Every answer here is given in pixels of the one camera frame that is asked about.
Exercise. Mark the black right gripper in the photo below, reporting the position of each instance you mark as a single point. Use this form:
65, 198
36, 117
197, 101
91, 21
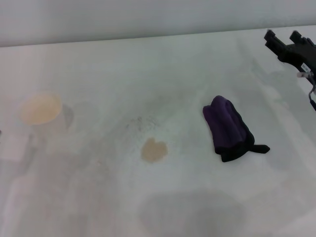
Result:
297, 56

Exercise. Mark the purple rag with black trim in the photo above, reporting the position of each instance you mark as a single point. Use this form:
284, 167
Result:
225, 123

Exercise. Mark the white paper cup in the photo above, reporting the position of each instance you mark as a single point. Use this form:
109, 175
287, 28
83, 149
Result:
40, 108

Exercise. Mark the brown water stain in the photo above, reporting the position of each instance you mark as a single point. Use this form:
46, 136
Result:
153, 151

